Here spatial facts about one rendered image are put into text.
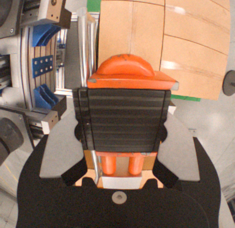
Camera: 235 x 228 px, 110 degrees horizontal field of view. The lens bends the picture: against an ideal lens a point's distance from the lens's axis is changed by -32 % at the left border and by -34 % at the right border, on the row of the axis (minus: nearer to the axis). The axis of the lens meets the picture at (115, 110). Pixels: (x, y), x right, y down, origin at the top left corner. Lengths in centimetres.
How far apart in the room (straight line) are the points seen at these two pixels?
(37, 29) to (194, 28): 89
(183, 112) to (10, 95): 175
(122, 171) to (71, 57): 112
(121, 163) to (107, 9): 80
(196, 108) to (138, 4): 145
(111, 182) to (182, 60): 82
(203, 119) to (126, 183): 187
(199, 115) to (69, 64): 178
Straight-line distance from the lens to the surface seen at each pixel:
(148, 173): 46
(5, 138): 53
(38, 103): 59
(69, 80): 126
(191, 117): 185
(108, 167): 18
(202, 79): 100
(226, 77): 197
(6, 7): 47
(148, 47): 80
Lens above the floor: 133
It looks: 62 degrees down
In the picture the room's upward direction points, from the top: 175 degrees counter-clockwise
